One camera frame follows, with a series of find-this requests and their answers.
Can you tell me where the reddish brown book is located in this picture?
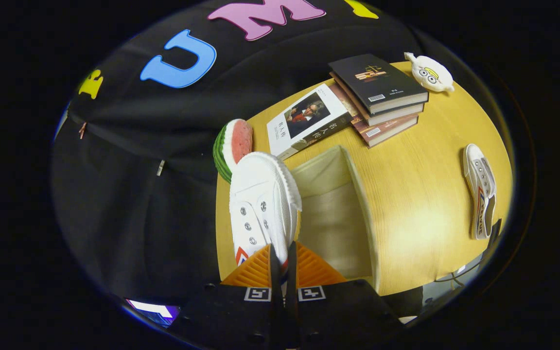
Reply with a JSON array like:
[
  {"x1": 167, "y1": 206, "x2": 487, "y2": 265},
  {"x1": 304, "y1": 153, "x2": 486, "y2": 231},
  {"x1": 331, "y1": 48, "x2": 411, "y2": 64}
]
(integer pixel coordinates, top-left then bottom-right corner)
[{"x1": 331, "y1": 85, "x2": 419, "y2": 148}]

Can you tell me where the cream fabric storage box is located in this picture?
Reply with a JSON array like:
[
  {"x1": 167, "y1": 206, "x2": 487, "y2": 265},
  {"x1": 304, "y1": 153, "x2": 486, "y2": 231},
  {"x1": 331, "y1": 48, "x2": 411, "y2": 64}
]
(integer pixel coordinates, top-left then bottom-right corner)
[{"x1": 290, "y1": 145, "x2": 380, "y2": 295}]

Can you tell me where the black hardcover book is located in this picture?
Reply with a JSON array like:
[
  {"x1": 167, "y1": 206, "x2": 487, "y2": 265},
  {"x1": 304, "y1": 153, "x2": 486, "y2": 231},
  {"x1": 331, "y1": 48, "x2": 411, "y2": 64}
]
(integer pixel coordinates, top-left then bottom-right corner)
[{"x1": 329, "y1": 53, "x2": 429, "y2": 115}]

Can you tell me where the white canvas shoe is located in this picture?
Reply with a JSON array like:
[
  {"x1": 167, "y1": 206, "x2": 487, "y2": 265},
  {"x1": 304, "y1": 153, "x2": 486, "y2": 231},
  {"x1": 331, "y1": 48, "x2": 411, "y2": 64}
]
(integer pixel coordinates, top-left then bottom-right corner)
[
  {"x1": 463, "y1": 144, "x2": 497, "y2": 240},
  {"x1": 229, "y1": 152, "x2": 303, "y2": 297}
]

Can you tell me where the brown book with white pages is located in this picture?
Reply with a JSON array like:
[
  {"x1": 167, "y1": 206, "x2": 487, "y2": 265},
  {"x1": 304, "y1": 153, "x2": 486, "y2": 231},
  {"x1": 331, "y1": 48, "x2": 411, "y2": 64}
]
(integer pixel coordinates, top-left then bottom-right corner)
[{"x1": 331, "y1": 73, "x2": 425, "y2": 127}]

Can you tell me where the watermelon slice toy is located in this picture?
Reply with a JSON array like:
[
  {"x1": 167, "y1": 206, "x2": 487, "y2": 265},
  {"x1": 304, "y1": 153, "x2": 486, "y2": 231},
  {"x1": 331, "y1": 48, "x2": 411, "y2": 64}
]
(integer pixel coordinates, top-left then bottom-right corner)
[{"x1": 213, "y1": 119, "x2": 254, "y2": 183}]

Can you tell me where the white portrait cover book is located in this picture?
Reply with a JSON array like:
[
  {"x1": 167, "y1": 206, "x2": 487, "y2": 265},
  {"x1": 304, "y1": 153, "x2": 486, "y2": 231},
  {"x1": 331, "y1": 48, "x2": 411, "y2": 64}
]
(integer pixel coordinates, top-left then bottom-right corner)
[{"x1": 266, "y1": 84, "x2": 354, "y2": 161}]

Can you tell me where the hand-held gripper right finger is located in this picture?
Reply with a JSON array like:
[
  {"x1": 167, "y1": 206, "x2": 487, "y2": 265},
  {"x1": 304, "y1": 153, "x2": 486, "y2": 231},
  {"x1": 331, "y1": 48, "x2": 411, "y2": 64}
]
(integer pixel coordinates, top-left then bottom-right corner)
[{"x1": 285, "y1": 242, "x2": 402, "y2": 349}]

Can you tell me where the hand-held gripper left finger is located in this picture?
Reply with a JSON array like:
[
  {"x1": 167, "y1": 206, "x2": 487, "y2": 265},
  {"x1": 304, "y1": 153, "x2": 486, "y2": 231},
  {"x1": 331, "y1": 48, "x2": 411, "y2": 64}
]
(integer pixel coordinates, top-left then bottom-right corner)
[{"x1": 173, "y1": 245, "x2": 286, "y2": 350}]

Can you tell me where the glowing purple screen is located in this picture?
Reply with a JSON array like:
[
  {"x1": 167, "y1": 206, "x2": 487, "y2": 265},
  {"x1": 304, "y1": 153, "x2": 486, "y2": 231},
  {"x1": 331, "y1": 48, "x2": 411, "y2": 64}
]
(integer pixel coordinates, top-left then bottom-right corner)
[{"x1": 125, "y1": 298, "x2": 181, "y2": 327}]

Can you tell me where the white cartoon plush toy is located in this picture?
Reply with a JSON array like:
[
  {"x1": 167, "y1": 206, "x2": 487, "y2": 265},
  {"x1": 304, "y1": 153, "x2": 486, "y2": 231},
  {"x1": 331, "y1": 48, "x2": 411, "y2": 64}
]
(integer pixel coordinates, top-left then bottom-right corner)
[{"x1": 404, "y1": 52, "x2": 455, "y2": 93}]

